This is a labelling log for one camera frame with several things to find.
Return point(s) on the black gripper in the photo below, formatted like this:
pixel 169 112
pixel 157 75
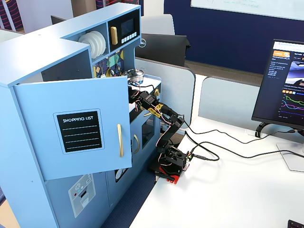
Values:
pixel 132 92

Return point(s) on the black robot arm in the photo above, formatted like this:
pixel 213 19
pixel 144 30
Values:
pixel 171 133

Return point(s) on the steel pot lid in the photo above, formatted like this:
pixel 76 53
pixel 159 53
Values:
pixel 135 71

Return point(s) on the steel toy pot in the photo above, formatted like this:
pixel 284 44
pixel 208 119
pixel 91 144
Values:
pixel 135 76

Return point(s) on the gold stove knob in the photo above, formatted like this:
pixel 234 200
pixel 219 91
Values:
pixel 156 92

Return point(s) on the small steel hanging spoon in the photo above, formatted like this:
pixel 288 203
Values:
pixel 118 68

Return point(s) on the steel hanging spatula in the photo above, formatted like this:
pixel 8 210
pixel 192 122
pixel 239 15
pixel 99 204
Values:
pixel 103 76

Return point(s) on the grey desk partition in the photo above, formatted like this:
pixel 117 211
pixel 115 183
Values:
pixel 228 99
pixel 175 95

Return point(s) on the black dell monitor back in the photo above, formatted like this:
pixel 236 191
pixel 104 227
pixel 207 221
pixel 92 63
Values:
pixel 164 50

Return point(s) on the white toy plate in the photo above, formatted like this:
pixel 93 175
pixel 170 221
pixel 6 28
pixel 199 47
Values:
pixel 103 44
pixel 97 46
pixel 84 47

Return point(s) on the grey chair back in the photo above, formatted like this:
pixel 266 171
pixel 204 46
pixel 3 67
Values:
pixel 158 25

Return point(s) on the red table clamp base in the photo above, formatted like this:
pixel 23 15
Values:
pixel 174 178

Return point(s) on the open blue cabinet door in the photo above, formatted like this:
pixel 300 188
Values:
pixel 35 130

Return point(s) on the blue toy kitchen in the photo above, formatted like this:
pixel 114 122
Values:
pixel 35 47

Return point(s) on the lit computer monitor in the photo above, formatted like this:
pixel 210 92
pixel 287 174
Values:
pixel 273 95

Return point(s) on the white whiteboard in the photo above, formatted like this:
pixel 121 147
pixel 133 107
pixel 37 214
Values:
pixel 249 7

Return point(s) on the silver monitor stand base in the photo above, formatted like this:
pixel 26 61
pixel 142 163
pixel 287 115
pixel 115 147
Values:
pixel 291 156

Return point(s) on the black keyboard corner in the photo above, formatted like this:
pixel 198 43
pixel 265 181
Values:
pixel 295 224

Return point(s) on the black curved bracket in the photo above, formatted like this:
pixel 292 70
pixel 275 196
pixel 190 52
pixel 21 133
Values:
pixel 260 129

